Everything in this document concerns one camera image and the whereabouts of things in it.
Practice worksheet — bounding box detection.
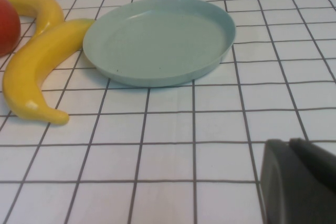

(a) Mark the light blue plastic plate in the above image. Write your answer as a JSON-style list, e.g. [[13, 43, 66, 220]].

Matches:
[[82, 0, 237, 88]]

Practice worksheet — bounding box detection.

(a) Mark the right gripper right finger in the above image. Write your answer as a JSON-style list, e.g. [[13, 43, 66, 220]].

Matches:
[[289, 137, 336, 224]]

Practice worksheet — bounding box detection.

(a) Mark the yellow banana with green tip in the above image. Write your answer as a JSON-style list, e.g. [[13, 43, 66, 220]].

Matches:
[[0, 0, 65, 36]]

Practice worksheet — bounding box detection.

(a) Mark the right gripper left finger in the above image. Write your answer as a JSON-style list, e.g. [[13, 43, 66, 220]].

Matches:
[[260, 138, 316, 224]]

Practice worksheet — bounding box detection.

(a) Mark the red plastic apple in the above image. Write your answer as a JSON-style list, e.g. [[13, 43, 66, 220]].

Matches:
[[0, 0, 22, 57]]

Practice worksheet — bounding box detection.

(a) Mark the yellow plastic banana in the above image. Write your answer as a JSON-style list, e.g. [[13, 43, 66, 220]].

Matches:
[[2, 18, 96, 126]]

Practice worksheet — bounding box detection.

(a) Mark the white grid tablecloth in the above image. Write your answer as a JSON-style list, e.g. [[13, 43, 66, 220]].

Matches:
[[0, 0, 336, 224]]

